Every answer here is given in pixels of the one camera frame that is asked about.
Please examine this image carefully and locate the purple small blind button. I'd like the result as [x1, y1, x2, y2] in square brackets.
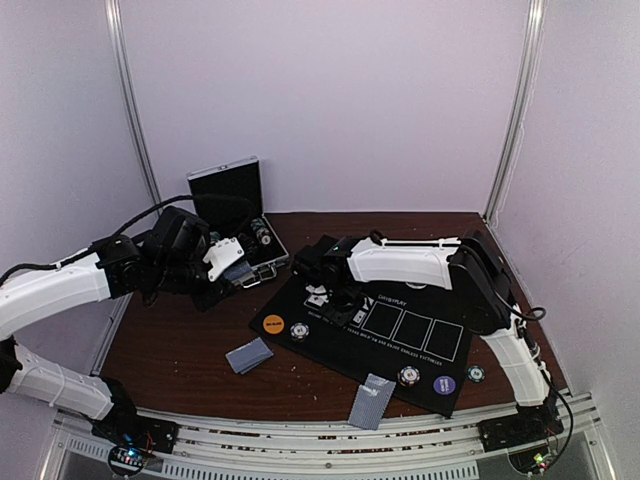
[432, 375, 457, 396]

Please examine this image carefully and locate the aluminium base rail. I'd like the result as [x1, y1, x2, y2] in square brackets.
[35, 392, 620, 479]

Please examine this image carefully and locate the aluminium poker chip case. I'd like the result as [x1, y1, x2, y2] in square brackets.
[187, 156, 289, 289]

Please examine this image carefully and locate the green red poker chip row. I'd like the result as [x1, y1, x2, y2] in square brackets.
[250, 218, 272, 246]

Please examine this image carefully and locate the poker chip stack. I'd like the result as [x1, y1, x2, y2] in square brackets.
[397, 365, 421, 388]

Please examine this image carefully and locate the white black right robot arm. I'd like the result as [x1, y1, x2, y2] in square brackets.
[317, 231, 565, 445]

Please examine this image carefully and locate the black poker playing mat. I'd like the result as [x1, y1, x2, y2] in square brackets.
[249, 277, 471, 417]

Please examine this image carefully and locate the face-up spades card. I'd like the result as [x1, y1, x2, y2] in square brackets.
[352, 310, 367, 324]

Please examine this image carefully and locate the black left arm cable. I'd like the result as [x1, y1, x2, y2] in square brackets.
[0, 194, 254, 286]

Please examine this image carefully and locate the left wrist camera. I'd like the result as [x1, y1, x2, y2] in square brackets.
[142, 205, 249, 284]

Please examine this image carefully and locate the aluminium frame post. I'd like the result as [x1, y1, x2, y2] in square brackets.
[104, 0, 162, 206]
[483, 0, 548, 228]

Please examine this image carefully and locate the left aluminium frame post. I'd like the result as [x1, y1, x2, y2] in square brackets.
[104, 0, 162, 206]

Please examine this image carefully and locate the right aluminium frame post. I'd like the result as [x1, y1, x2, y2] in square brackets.
[483, 0, 548, 228]

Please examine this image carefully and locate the green poker chip row left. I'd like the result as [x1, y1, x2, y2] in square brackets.
[210, 231, 222, 244]

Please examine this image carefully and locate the black white dealer button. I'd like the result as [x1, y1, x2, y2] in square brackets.
[406, 282, 427, 290]

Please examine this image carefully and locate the orange big blind button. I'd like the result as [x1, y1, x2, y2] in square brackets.
[262, 314, 285, 335]

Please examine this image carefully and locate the face-up nine diamonds card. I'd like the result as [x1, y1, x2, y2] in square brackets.
[305, 294, 328, 308]

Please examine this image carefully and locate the single green poker chip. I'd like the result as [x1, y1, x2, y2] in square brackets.
[467, 365, 486, 383]

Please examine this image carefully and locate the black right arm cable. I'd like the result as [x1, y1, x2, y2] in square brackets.
[464, 239, 576, 471]

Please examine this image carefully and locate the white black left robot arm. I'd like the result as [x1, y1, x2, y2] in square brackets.
[1, 236, 244, 444]

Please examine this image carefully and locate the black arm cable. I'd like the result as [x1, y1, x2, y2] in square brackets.
[464, 239, 576, 471]
[0, 194, 254, 286]

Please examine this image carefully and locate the blue white chip stack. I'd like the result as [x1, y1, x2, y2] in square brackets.
[290, 322, 310, 342]

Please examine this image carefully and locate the blue playing card deck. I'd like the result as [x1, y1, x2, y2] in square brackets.
[223, 261, 254, 285]

